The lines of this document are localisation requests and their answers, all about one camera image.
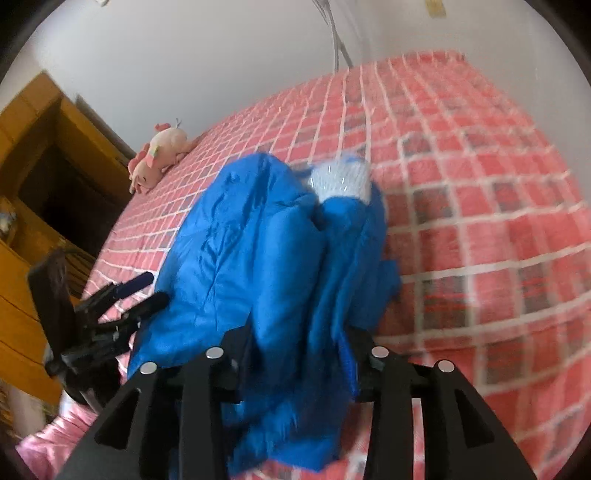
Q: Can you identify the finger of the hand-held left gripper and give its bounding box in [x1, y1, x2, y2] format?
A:
[121, 291, 170, 325]
[98, 271, 155, 306]

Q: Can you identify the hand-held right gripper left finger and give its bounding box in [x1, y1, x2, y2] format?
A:
[55, 329, 253, 480]

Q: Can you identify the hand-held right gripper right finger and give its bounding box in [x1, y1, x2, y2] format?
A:
[341, 329, 537, 480]

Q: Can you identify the blue jacket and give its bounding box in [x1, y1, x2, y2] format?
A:
[127, 152, 402, 480]

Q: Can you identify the wooden wardrobe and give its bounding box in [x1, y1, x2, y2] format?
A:
[0, 71, 139, 407]

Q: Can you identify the pink plush toy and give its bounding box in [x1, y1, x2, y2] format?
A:
[128, 118, 195, 195]

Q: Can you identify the bed with red checked sheet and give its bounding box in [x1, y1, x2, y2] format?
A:
[81, 50, 588, 480]

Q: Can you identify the white cable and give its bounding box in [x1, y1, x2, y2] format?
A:
[316, 0, 354, 71]

